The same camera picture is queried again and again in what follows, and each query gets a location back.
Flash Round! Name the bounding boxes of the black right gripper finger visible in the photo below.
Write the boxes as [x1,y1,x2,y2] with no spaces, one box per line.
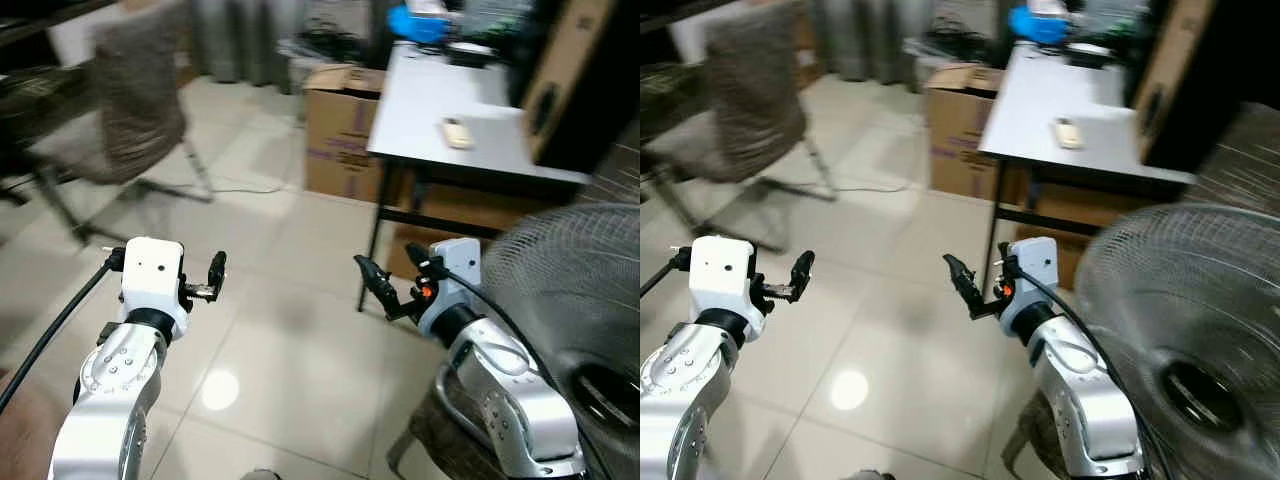
[942,254,987,319]
[354,255,403,319]

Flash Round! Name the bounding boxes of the low brown cardboard box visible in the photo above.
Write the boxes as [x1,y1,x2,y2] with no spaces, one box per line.
[1012,165,1173,293]
[385,165,573,283]

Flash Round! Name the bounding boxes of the cardboard box purple print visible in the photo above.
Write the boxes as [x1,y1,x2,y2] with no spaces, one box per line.
[925,62,1007,202]
[303,62,392,205]

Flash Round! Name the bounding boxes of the brown mesh chair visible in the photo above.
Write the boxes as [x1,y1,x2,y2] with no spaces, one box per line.
[28,8,217,247]
[387,368,503,480]
[645,8,841,253]

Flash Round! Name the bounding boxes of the small white table black legs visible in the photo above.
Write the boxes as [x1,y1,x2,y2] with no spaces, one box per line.
[978,42,1197,301]
[358,40,593,313]

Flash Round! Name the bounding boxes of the black round dish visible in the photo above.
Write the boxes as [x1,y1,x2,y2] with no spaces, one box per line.
[1064,41,1117,70]
[446,41,499,70]

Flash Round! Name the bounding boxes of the grey curtain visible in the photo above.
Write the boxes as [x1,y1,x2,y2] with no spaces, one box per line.
[813,0,927,85]
[188,0,303,89]

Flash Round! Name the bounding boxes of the blue plastic bag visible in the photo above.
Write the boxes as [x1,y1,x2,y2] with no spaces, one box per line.
[387,4,452,47]
[1007,4,1067,47]

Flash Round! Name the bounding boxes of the tall brown cardboard panel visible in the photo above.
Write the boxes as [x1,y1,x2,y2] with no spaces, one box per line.
[519,0,641,173]
[1132,0,1280,173]

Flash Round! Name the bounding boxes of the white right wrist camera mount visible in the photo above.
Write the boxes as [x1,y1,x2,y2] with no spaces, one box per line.
[1000,237,1060,337]
[420,238,484,337]

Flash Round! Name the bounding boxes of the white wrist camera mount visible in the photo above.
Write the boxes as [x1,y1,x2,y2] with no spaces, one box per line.
[420,238,484,337]
[1000,237,1060,337]
[120,237,189,337]
[690,236,758,337]

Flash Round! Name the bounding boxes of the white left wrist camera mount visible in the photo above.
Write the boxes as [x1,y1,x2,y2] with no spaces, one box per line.
[690,236,758,337]
[120,237,189,337]

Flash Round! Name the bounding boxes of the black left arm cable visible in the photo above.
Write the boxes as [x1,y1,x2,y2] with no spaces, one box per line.
[0,252,126,416]
[640,248,694,299]

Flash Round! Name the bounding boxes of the grey wire fan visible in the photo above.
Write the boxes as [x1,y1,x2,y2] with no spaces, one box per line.
[480,202,641,480]
[1074,202,1280,480]

